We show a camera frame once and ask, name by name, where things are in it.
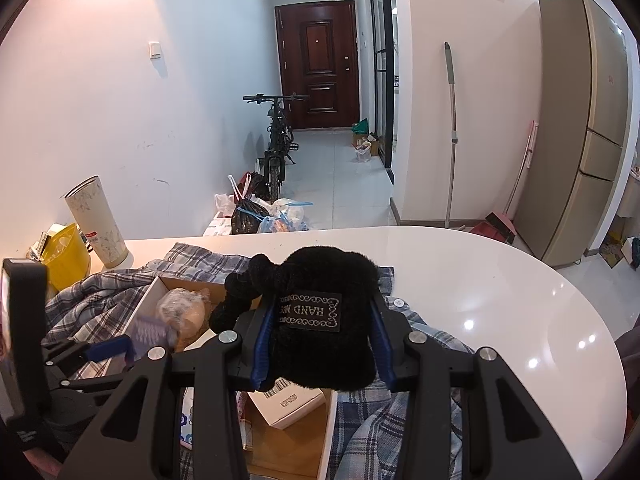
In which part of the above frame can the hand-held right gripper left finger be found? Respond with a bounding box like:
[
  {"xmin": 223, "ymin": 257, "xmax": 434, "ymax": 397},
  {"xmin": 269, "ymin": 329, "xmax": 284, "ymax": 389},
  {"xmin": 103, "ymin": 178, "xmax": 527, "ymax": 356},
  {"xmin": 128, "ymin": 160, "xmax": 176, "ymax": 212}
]
[{"xmin": 57, "ymin": 305, "xmax": 276, "ymax": 480}]

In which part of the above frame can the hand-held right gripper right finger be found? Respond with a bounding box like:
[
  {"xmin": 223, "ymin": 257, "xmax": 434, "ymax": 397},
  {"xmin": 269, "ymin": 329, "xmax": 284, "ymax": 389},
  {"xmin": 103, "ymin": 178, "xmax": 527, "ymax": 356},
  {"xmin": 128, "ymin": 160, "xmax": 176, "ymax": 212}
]
[{"xmin": 367, "ymin": 295, "xmax": 583, "ymax": 480}]

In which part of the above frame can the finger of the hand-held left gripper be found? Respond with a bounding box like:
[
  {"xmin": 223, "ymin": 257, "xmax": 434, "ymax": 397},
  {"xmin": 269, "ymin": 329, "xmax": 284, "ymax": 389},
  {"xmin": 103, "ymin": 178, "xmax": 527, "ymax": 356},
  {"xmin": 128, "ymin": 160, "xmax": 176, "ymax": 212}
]
[
  {"xmin": 47, "ymin": 362, "xmax": 132, "ymax": 401},
  {"xmin": 42, "ymin": 335, "xmax": 136, "ymax": 373}
]

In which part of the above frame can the purple box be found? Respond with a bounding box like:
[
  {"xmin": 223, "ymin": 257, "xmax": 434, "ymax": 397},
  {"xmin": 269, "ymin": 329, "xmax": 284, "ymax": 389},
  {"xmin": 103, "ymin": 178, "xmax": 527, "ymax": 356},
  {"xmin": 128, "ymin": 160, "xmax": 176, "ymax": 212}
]
[{"xmin": 131, "ymin": 316, "xmax": 170, "ymax": 350}]

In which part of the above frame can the small white box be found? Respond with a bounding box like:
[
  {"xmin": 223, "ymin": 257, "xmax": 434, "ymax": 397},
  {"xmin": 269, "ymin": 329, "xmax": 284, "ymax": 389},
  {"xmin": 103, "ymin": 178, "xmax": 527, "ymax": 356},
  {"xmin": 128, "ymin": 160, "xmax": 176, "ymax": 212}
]
[{"xmin": 247, "ymin": 377, "xmax": 326, "ymax": 430}]

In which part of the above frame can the black knitted pouch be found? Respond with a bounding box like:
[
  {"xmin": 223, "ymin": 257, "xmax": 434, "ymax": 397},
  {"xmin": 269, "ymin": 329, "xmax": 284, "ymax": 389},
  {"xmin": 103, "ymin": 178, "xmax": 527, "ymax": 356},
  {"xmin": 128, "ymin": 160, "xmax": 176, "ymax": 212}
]
[{"xmin": 209, "ymin": 246, "xmax": 383, "ymax": 392}]

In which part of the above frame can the shallow cardboard box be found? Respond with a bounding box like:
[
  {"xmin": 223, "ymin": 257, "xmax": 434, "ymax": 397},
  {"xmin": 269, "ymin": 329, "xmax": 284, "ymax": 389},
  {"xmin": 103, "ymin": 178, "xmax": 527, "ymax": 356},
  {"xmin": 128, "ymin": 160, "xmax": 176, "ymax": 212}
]
[{"xmin": 120, "ymin": 275, "xmax": 338, "ymax": 480}]

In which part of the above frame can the plastic-wrapped round item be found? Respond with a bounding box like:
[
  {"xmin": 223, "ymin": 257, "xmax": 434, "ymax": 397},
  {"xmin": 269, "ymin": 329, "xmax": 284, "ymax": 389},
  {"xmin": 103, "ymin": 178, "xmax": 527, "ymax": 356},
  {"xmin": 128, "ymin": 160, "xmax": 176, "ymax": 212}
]
[{"xmin": 156, "ymin": 287, "xmax": 213, "ymax": 348}]

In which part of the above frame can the blue plaid cloth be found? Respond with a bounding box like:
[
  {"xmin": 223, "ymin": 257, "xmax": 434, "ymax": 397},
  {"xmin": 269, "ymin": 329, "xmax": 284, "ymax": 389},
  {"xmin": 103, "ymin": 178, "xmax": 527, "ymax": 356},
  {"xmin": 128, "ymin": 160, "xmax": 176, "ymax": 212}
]
[{"xmin": 42, "ymin": 242, "xmax": 481, "ymax": 480}]

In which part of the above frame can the yellow plastic container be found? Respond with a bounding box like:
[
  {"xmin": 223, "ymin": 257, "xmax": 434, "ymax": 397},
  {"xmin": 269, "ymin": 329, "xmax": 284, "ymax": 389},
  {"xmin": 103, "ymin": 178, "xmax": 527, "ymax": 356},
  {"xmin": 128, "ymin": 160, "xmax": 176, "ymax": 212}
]
[{"xmin": 39, "ymin": 223, "xmax": 92, "ymax": 293}]

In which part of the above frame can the pile of small cartons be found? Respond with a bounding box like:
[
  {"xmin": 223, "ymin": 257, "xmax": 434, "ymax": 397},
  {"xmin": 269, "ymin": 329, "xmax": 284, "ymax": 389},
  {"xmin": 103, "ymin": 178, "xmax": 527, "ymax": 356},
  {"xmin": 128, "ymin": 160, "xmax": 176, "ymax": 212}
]
[{"xmin": 27, "ymin": 225, "xmax": 66, "ymax": 261}]

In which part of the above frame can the white speckled tumbler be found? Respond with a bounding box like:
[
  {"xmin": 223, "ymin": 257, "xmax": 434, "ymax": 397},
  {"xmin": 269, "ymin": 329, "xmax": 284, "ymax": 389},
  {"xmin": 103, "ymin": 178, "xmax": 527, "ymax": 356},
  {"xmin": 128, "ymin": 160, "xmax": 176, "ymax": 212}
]
[{"xmin": 64, "ymin": 175, "xmax": 128, "ymax": 269}]

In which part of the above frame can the black plastic bag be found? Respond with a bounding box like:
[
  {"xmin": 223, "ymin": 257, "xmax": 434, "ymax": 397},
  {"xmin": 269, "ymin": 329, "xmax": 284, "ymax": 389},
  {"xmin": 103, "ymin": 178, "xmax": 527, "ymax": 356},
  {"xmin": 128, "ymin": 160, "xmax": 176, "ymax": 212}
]
[{"xmin": 231, "ymin": 200, "xmax": 273, "ymax": 235}]

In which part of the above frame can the blue and white bag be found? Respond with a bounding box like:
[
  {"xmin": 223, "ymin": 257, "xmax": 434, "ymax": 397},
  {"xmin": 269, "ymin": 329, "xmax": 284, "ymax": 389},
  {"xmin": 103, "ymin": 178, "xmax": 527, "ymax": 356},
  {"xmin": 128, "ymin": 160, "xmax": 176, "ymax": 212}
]
[{"xmin": 257, "ymin": 199, "xmax": 315, "ymax": 233}]

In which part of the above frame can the white plastic bag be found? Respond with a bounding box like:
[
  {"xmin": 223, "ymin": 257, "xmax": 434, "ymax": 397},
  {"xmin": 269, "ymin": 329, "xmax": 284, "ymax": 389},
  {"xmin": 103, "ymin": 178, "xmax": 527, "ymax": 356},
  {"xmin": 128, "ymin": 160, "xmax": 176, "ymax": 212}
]
[{"xmin": 215, "ymin": 192, "xmax": 238, "ymax": 221}]

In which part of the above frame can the red bag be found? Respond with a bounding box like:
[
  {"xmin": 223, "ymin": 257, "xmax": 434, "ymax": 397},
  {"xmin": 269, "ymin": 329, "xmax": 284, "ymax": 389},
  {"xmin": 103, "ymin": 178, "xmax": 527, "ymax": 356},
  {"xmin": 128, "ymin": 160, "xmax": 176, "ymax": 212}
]
[{"xmin": 235, "ymin": 172, "xmax": 271, "ymax": 206}]

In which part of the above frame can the pink broom with dustpan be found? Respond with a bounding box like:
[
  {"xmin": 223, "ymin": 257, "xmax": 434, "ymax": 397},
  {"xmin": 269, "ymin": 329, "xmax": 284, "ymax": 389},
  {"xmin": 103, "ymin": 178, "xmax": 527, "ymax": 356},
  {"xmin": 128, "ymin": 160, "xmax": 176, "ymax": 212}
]
[{"xmin": 470, "ymin": 120, "xmax": 540, "ymax": 246}]

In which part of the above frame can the black bicycle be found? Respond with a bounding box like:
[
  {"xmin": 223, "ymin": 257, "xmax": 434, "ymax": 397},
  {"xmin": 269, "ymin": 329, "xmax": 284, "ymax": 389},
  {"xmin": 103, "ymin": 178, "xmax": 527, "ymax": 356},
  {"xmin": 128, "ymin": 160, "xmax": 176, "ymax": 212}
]
[{"xmin": 243, "ymin": 93, "xmax": 311, "ymax": 204}]

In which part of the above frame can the cardboard box by door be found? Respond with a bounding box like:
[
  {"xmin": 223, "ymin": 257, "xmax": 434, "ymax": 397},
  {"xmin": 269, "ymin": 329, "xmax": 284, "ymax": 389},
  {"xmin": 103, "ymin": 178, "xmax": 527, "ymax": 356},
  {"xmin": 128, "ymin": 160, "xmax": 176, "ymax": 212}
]
[{"xmin": 351, "ymin": 132, "xmax": 381, "ymax": 162}]

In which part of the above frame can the person's dark clothing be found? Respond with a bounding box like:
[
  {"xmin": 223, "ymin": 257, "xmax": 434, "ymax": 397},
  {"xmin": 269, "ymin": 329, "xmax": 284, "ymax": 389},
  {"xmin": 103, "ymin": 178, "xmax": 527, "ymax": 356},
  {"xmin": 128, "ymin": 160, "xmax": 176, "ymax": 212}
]
[{"xmin": 614, "ymin": 322, "xmax": 640, "ymax": 441}]

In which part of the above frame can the beige refrigerator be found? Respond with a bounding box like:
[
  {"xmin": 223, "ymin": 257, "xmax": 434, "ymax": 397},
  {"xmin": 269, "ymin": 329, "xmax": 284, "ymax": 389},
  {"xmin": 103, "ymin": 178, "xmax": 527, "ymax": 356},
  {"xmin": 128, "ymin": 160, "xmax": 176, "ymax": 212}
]
[{"xmin": 512, "ymin": 0, "xmax": 632, "ymax": 268}]

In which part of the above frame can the black framed glass door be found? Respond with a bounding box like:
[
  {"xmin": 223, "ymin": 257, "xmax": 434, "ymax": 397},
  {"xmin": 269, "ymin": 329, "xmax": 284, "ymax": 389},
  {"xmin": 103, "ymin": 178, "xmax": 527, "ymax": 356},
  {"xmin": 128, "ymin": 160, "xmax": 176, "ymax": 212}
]
[{"xmin": 367, "ymin": 0, "xmax": 401, "ymax": 168}]

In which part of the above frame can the dark wooden door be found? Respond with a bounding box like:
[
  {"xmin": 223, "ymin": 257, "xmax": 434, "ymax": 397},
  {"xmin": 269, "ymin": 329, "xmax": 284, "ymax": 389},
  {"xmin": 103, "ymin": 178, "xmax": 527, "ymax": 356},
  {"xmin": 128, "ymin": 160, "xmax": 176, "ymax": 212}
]
[{"xmin": 274, "ymin": 1, "xmax": 361, "ymax": 131}]

